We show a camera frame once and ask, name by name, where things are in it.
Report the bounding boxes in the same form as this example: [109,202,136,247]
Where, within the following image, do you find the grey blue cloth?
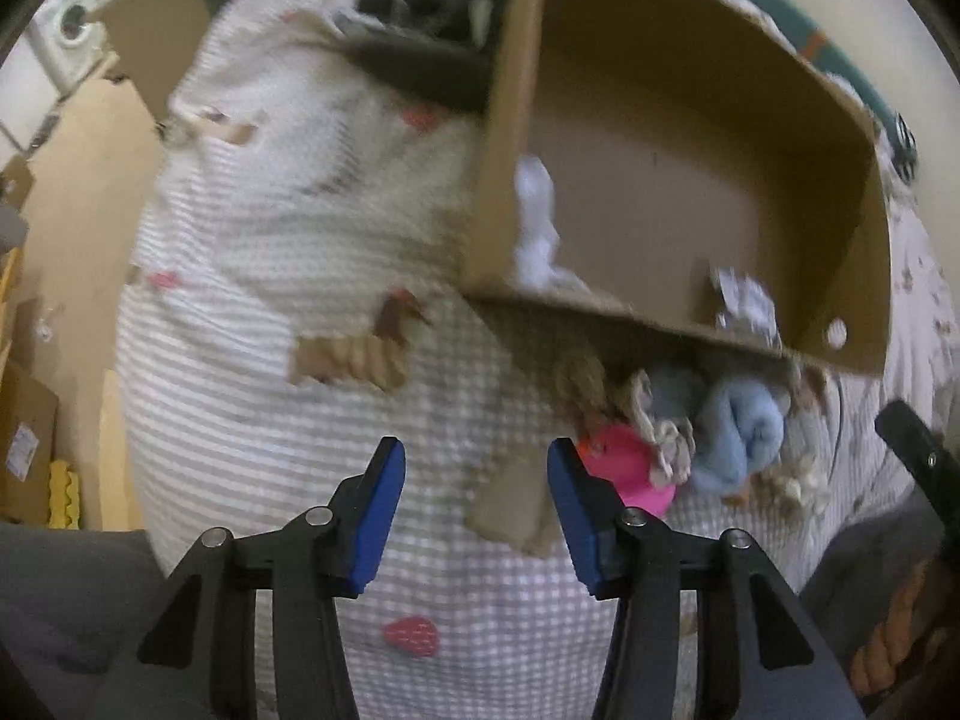
[646,361,710,421]

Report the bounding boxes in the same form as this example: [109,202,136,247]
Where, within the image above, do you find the orange braided cloth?
[847,559,950,698]

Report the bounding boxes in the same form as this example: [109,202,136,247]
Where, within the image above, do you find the black and white toy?
[889,112,922,182]

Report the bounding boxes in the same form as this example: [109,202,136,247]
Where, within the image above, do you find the white patterned cloth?
[709,264,781,352]

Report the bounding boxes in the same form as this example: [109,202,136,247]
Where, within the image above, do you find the open brown cardboard box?
[90,0,241,125]

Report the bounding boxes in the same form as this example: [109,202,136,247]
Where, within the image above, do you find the teal mat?
[739,0,908,140]

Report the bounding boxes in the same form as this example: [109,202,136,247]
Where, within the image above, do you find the white washing machine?
[26,0,113,91]

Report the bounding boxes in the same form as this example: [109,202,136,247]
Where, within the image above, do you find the labelled brown cardboard box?
[0,360,61,526]

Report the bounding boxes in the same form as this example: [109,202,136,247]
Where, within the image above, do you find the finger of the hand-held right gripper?
[874,400,960,527]

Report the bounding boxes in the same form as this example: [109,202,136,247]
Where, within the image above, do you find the pink soft toy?
[577,422,677,518]

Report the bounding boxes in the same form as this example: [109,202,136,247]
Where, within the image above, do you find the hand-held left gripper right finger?
[547,438,863,720]

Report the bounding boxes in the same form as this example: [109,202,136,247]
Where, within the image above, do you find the yellow wavy foam piece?
[46,460,83,530]

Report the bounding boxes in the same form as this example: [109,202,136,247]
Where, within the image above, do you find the beige patterned cloth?
[628,369,698,487]

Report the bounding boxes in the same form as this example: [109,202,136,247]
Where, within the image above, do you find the white fluffy cloth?
[512,154,593,293]

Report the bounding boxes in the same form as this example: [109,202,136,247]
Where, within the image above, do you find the large brown cardboard box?
[459,0,895,377]

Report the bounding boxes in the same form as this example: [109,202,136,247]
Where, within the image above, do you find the checked printed bed sheet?
[116,0,960,720]

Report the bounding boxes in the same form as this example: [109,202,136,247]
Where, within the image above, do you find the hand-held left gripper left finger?
[82,436,407,720]

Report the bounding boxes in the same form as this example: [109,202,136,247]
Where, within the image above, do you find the light blue sock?
[690,379,787,500]

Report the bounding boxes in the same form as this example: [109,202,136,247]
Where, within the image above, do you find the dark grey cloth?
[330,0,515,115]

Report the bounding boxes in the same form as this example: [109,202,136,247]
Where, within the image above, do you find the person's grey pants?
[0,484,960,720]

